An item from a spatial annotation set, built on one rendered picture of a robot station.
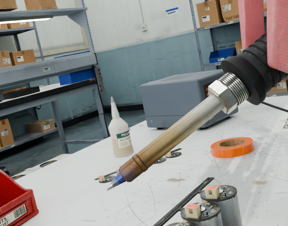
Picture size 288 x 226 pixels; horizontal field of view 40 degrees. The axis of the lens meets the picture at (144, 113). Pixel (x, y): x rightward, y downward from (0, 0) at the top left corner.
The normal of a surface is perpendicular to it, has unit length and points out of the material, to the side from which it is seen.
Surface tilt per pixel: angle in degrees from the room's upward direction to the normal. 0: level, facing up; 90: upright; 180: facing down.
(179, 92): 90
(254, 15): 87
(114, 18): 90
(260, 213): 0
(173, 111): 90
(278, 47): 99
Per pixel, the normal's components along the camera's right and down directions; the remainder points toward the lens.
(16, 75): 0.80, -0.07
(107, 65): -0.58, 0.25
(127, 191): -0.20, -0.97
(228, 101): 0.18, 0.13
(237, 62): -0.40, -0.58
